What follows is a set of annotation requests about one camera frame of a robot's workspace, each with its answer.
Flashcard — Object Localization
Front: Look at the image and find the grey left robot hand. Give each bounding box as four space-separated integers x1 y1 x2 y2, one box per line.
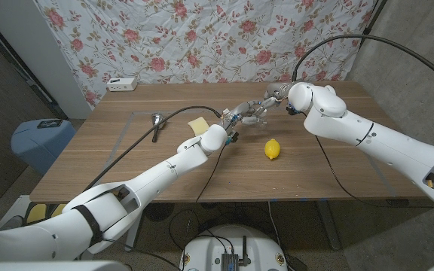
221 99 269 132

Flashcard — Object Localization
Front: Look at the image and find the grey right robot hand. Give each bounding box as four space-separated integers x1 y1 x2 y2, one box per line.
253 81 292 116

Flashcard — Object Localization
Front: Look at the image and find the clear medicine bottle white cap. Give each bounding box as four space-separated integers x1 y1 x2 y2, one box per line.
245 108 269 129

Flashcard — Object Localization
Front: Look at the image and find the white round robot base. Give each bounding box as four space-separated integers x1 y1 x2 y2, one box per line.
178 224 289 271

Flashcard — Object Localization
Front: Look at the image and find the yellow lemon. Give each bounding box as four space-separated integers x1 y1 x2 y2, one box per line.
264 139 281 160

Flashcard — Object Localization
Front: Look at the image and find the yellow sponge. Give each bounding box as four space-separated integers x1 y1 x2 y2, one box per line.
187 116 210 136

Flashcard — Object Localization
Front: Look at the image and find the floral backdrop cloth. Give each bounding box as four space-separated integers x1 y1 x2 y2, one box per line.
35 0 376 108

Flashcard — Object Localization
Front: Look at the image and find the black stand pole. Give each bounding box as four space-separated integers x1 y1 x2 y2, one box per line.
0 13 69 120
359 0 388 48

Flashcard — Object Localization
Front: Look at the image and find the white power strip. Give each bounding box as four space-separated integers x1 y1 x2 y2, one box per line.
106 77 139 93

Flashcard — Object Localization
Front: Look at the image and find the black round floor fan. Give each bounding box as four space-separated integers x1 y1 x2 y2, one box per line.
145 202 176 222

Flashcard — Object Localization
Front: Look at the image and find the grey table leg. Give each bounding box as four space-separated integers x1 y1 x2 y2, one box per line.
314 201 341 251

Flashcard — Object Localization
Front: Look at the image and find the black electronics box with antenna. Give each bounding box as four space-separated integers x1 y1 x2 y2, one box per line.
221 236 252 271

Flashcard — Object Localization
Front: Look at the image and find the white table leg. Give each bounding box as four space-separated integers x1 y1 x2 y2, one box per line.
124 214 145 252

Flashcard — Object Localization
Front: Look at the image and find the black device on bin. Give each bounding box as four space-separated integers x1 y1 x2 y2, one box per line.
36 118 64 129

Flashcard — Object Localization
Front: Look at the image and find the blue bin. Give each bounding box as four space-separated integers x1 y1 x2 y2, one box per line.
11 118 78 176

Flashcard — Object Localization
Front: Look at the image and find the yellow and white floor object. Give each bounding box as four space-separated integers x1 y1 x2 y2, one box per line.
5 194 67 224

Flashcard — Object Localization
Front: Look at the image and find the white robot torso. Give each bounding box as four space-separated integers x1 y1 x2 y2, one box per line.
0 259 132 271

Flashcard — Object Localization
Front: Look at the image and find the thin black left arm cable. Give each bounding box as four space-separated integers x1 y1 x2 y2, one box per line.
194 141 228 204

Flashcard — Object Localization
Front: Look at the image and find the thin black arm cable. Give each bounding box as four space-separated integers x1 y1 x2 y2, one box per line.
313 134 434 211
194 141 228 204

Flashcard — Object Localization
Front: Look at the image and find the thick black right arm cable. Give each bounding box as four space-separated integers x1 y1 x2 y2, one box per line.
291 34 434 92

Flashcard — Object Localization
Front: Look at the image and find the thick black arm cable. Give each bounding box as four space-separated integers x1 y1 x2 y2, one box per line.
84 105 222 191
291 34 434 92

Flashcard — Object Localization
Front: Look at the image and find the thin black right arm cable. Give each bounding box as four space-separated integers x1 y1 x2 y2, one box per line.
313 134 434 211

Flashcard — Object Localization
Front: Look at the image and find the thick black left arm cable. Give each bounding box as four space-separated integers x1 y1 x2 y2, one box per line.
84 105 222 191

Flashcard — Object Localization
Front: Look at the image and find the straight black floor cable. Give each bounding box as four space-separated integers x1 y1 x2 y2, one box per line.
267 201 292 264

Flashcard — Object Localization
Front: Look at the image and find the looped black floor cable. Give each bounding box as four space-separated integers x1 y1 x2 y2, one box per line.
168 209 237 257

